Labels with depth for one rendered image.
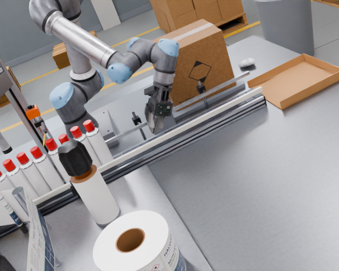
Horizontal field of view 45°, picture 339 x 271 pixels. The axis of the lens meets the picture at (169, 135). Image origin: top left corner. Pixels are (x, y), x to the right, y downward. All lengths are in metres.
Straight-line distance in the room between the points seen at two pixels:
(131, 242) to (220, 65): 0.98
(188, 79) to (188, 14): 2.98
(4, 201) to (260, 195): 0.83
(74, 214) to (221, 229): 0.53
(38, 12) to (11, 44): 5.42
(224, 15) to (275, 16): 1.40
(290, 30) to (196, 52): 1.95
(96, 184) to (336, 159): 0.75
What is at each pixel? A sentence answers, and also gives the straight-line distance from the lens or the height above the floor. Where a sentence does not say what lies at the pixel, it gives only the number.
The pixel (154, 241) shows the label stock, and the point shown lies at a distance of 1.02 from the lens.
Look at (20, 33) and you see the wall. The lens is 6.94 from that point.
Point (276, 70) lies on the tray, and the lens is 1.92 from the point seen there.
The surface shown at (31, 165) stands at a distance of 1.56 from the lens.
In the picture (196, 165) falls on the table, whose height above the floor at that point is 0.83.
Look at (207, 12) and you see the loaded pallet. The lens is 4.82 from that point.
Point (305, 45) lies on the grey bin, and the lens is 3.76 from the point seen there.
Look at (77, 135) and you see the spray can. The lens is 1.53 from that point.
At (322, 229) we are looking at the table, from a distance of 1.19.
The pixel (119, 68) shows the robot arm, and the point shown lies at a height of 1.24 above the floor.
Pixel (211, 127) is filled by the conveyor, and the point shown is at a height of 0.86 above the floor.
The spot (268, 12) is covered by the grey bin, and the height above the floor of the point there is 0.53.
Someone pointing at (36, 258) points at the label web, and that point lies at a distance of 1.18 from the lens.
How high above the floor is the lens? 1.73
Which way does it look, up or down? 31 degrees down
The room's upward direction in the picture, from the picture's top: 22 degrees counter-clockwise
